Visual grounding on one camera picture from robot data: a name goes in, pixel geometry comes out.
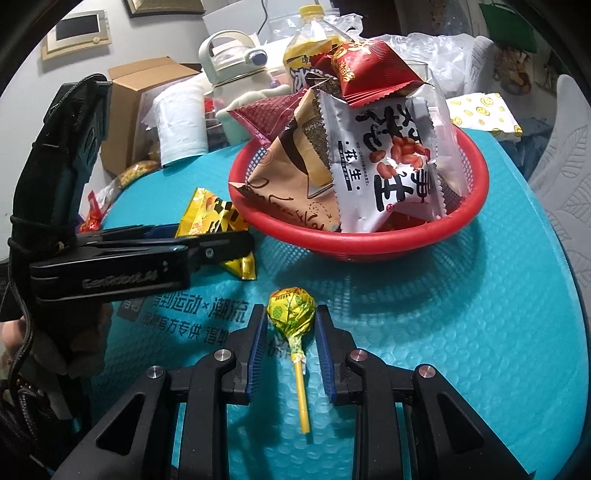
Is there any white peanut snack packet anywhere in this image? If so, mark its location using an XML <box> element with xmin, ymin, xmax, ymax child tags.
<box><xmin>318</xmin><ymin>90</ymin><xmax>444</xmax><ymax>233</ymax></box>

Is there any clear plastic snack bag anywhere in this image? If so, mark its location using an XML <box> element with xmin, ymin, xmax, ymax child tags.
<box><xmin>406</xmin><ymin>85</ymin><xmax>468</xmax><ymax>195</ymax></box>

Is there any white paper towel roll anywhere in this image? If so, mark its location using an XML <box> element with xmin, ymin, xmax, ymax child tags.
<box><xmin>143</xmin><ymin>83</ymin><xmax>209</xmax><ymax>167</ymax></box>

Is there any clear zip bag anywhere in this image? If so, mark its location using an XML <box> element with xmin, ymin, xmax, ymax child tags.
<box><xmin>268</xmin><ymin>7</ymin><xmax>343</xmax><ymax>43</ymax></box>

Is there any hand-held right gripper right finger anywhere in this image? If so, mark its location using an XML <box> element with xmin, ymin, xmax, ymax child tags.
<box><xmin>314</xmin><ymin>305</ymin><xmax>532</xmax><ymax>480</ymax></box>

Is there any person's left hand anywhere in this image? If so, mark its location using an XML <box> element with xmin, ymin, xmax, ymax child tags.
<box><xmin>65</xmin><ymin>304</ymin><xmax>114</xmax><ymax>376</ymax></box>

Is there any green tote bag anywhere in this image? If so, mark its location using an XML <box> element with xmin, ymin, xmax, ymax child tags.
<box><xmin>478</xmin><ymin>0</ymin><xmax>539</xmax><ymax>49</ymax></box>

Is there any red plastic mesh basket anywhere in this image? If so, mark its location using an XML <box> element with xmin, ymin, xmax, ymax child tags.
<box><xmin>228</xmin><ymin>122</ymin><xmax>490</xmax><ymax>263</ymax></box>

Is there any yellow green lollipop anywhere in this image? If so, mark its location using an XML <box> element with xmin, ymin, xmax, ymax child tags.
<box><xmin>267</xmin><ymin>286</ymin><xmax>317</xmax><ymax>433</ymax></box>

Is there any framed wall picture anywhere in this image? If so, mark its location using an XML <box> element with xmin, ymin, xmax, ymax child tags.
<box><xmin>122</xmin><ymin>0</ymin><xmax>206</xmax><ymax>18</ymax></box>

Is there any yellow iced tea bottle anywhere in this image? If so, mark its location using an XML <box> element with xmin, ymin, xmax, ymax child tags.
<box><xmin>283</xmin><ymin>4</ymin><xmax>356</xmax><ymax>96</ymax></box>

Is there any yellow snack bag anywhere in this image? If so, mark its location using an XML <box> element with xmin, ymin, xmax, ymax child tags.
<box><xmin>117</xmin><ymin>159</ymin><xmax>160</xmax><ymax>190</ymax></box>

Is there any open cardboard box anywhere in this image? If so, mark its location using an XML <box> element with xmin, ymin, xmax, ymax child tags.
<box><xmin>99</xmin><ymin>58</ymin><xmax>202</xmax><ymax>178</ymax></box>

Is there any tan brown snack packet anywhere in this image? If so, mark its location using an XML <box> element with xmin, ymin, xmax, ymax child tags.
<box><xmin>229</xmin><ymin>88</ymin><xmax>342</xmax><ymax>232</ymax></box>

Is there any white cartoon water bottle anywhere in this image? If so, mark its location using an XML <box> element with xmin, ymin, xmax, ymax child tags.
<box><xmin>198</xmin><ymin>30</ymin><xmax>296</xmax><ymax>145</ymax></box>

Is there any red crinkled snack bag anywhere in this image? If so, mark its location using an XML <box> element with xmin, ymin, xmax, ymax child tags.
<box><xmin>78</xmin><ymin>182</ymin><xmax>122</xmax><ymax>234</ymax></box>

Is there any pile of clear plastic bags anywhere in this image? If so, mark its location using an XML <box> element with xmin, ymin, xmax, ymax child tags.
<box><xmin>342</xmin><ymin>14</ymin><xmax>495</xmax><ymax>108</ymax></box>

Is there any white quilted chair cushion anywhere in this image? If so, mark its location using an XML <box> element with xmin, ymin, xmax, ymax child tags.
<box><xmin>529</xmin><ymin>74</ymin><xmax>591</xmax><ymax>301</ymax></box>

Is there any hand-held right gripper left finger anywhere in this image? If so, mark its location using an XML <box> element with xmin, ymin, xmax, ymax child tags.
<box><xmin>53</xmin><ymin>305</ymin><xmax>269</xmax><ymax>480</ymax></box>

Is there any dark red snack packet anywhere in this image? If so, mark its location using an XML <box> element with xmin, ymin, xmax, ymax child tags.
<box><xmin>229</xmin><ymin>95</ymin><xmax>306</xmax><ymax>148</ymax></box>

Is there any red gold-print snack packet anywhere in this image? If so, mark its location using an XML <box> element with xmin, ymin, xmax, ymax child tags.
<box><xmin>309</xmin><ymin>39</ymin><xmax>424</xmax><ymax>108</ymax></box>

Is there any yellow snack packet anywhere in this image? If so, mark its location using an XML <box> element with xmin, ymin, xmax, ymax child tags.
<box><xmin>175</xmin><ymin>187</ymin><xmax>257</xmax><ymax>281</ymax></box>

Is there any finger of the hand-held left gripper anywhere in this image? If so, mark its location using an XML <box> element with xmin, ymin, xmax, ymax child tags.
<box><xmin>76</xmin><ymin>229</ymin><xmax>254</xmax><ymax>273</ymax></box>
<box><xmin>97</xmin><ymin>224</ymin><xmax>181</xmax><ymax>237</ymax></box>

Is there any wall intercom panel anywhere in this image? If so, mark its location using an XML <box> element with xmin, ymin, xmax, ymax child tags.
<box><xmin>41</xmin><ymin>11</ymin><xmax>112</xmax><ymax>61</ymax></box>

